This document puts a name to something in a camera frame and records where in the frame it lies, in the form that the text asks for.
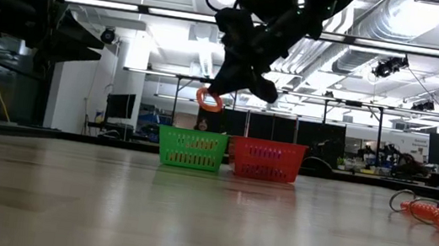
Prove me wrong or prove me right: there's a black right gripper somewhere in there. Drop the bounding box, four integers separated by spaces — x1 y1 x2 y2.
206 0 324 110

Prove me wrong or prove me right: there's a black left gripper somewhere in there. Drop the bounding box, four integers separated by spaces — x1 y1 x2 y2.
22 0 110 83

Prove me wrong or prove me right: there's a thin black metal scaffold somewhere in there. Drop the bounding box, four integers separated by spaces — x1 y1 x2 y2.
167 72 388 157

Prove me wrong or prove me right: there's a black partition panel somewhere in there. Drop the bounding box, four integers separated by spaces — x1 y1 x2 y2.
245 110 298 145
195 104 249 138
295 116 349 151

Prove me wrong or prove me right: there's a long ceiling light strip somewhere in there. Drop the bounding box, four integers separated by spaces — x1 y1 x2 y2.
63 0 439 58

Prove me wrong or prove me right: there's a green plastic basket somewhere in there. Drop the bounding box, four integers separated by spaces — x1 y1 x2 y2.
153 124 231 174

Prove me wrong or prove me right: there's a red plastic basket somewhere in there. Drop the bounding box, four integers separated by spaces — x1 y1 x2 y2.
224 134 310 187

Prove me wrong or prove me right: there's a black arched clamp handle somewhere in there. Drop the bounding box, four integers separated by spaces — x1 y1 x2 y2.
96 126 122 142
300 153 335 177

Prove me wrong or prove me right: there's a black aluminium rig frame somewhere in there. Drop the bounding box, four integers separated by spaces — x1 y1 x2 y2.
0 121 439 201

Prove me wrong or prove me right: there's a silver ventilation duct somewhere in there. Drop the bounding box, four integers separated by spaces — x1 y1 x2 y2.
330 0 439 88

